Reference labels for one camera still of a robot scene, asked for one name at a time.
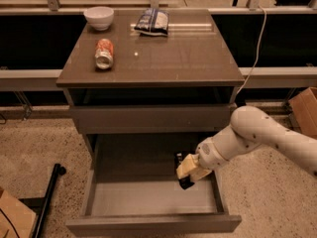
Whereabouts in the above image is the black metal leg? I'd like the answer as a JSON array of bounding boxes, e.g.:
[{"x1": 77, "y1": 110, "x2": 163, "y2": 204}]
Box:
[{"x1": 20, "y1": 164, "x2": 66, "y2": 238}]

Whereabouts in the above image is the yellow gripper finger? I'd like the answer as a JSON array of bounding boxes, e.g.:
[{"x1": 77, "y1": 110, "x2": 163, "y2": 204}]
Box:
[
  {"x1": 176, "y1": 154, "x2": 199, "y2": 179},
  {"x1": 189, "y1": 167, "x2": 211, "y2": 182}
]

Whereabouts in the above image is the cardboard box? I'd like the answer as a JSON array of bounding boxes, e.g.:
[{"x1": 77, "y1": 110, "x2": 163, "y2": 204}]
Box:
[
  {"x1": 0, "y1": 187, "x2": 36, "y2": 238},
  {"x1": 289, "y1": 87, "x2": 317, "y2": 139}
]

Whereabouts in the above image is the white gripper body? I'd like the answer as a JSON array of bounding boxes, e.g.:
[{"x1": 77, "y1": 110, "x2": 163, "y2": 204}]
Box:
[{"x1": 195, "y1": 138, "x2": 227, "y2": 170}]

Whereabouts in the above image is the open grey middle drawer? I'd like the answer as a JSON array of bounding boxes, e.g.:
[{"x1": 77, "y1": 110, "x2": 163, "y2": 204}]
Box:
[{"x1": 66, "y1": 133, "x2": 242, "y2": 237}]

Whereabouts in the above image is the white cable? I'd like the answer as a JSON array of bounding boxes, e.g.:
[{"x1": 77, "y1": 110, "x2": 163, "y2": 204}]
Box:
[{"x1": 235, "y1": 5, "x2": 267, "y2": 95}]

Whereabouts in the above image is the dark rxbar chocolate bar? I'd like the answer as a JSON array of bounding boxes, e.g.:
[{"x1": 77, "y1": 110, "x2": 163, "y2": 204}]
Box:
[{"x1": 174, "y1": 152, "x2": 194, "y2": 189}]

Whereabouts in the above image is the grey horizontal rail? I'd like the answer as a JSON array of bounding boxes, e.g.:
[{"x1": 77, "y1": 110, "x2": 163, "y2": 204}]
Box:
[{"x1": 0, "y1": 66, "x2": 317, "y2": 91}]

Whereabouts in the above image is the white ceramic bowl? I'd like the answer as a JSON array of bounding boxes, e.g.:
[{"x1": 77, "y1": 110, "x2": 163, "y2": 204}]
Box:
[{"x1": 83, "y1": 6, "x2": 114, "y2": 31}]

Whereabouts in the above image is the cardboard box right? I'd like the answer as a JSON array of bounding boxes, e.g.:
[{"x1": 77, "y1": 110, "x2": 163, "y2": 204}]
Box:
[{"x1": 289, "y1": 87, "x2": 317, "y2": 139}]

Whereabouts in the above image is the cardboard box bottom left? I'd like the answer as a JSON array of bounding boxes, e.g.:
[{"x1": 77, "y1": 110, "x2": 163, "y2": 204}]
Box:
[{"x1": 0, "y1": 187, "x2": 36, "y2": 238}]

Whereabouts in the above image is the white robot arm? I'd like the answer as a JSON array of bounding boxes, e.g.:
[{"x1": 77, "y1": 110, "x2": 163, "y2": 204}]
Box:
[{"x1": 176, "y1": 106, "x2": 317, "y2": 189}]

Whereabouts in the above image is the orange soda can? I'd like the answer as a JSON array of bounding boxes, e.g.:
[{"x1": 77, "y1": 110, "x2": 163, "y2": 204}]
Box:
[{"x1": 95, "y1": 39, "x2": 114, "y2": 69}]

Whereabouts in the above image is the blue white chip bag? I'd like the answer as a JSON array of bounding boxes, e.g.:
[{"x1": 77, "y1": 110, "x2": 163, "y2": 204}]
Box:
[{"x1": 134, "y1": 8, "x2": 169, "y2": 36}]

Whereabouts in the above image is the closed grey upper drawer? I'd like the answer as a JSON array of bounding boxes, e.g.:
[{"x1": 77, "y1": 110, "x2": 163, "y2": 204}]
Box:
[{"x1": 69, "y1": 105, "x2": 234, "y2": 134}]

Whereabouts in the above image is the grey drawer cabinet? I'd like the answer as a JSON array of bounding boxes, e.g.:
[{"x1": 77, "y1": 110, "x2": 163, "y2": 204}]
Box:
[{"x1": 56, "y1": 10, "x2": 244, "y2": 158}]

